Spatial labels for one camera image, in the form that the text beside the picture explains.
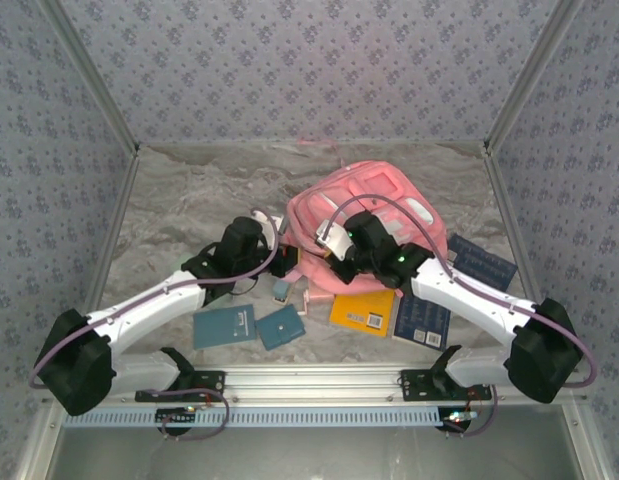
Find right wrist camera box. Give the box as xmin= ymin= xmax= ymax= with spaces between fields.
xmin=316 ymin=219 xmax=353 ymax=261

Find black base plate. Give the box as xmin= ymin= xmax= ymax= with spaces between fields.
xmin=133 ymin=369 xmax=227 ymax=403
xmin=398 ymin=368 xmax=493 ymax=403

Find pink box sharpener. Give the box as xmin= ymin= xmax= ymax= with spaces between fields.
xmin=299 ymin=284 xmax=336 ymax=317

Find navy book with QR code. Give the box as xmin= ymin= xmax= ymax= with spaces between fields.
xmin=446 ymin=232 xmax=520 ymax=305

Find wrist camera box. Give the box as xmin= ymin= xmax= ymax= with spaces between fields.
xmin=316 ymin=219 xmax=353 ymax=261
xmin=251 ymin=209 xmax=286 ymax=236

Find teal snap wallet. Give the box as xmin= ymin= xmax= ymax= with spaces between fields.
xmin=255 ymin=304 xmax=307 ymax=351

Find aluminium mounting rail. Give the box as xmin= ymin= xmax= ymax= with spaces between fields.
xmin=42 ymin=363 xmax=589 ymax=407

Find teal hardcover notebook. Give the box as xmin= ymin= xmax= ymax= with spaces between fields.
xmin=192 ymin=303 xmax=258 ymax=351

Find aluminium side rail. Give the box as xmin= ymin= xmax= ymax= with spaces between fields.
xmin=481 ymin=143 xmax=563 ymax=365
xmin=63 ymin=149 xmax=141 ymax=369

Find aluminium frame post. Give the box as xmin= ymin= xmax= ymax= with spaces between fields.
xmin=38 ymin=0 xmax=141 ymax=157
xmin=482 ymin=0 xmax=588 ymax=157

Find yellow book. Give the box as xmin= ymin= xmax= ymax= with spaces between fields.
xmin=329 ymin=288 xmax=398 ymax=339

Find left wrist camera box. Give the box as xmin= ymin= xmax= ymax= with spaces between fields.
xmin=251 ymin=209 xmax=286 ymax=236

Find light blue stapler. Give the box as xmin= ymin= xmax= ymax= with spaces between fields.
xmin=271 ymin=278 xmax=294 ymax=307

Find pink backpack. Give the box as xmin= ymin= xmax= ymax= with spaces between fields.
xmin=281 ymin=137 xmax=448 ymax=301

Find light blue cable duct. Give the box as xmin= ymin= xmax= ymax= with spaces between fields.
xmin=62 ymin=405 xmax=446 ymax=429

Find black controller board with LED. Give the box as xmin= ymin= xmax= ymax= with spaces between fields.
xmin=155 ymin=407 xmax=198 ymax=436
xmin=438 ymin=407 xmax=478 ymax=436

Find navy book with barcode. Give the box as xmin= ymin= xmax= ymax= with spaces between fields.
xmin=391 ymin=284 xmax=453 ymax=350

